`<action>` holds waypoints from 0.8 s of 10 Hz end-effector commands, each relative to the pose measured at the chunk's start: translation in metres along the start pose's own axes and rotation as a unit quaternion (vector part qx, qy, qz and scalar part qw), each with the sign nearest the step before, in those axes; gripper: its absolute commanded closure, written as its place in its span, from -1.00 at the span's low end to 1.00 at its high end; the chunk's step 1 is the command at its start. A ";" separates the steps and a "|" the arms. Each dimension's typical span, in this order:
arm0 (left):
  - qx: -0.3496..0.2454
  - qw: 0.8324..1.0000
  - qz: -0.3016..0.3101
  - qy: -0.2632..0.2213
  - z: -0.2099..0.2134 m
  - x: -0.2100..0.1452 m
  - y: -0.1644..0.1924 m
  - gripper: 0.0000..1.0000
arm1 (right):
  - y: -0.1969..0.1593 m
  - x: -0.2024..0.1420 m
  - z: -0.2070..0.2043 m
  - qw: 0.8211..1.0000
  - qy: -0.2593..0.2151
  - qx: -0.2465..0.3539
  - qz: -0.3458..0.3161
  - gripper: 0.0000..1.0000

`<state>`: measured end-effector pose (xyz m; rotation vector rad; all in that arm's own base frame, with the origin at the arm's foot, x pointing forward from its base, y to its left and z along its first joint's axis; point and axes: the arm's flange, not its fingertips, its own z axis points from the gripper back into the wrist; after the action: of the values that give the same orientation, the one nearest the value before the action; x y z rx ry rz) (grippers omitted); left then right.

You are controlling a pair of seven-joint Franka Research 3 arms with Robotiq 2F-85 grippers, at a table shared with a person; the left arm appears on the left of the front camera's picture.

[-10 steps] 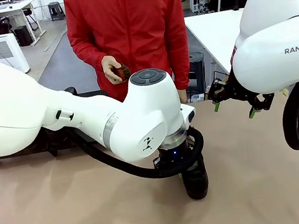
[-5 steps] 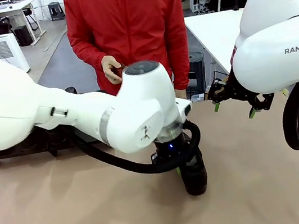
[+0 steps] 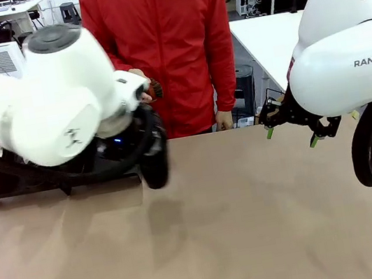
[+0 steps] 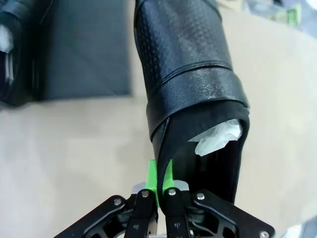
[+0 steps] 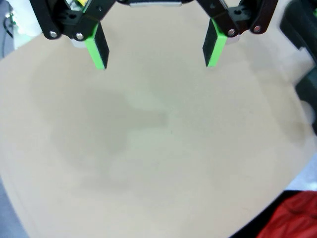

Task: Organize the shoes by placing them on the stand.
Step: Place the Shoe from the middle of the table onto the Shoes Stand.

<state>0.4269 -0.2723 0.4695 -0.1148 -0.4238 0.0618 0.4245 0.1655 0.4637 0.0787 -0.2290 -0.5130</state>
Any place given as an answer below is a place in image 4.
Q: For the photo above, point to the black shoe stand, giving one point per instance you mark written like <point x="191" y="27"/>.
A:
<point x="86" y="49"/>

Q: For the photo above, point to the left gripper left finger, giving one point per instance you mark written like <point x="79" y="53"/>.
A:
<point x="142" y="210"/>

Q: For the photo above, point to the green white package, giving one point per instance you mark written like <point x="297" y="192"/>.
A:
<point x="287" y="15"/>

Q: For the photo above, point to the white crumpled stuffing paper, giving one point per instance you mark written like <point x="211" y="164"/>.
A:
<point x="218" y="136"/>
<point x="5" y="38"/>

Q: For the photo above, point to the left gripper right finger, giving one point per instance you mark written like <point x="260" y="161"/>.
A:
<point x="173" y="210"/>

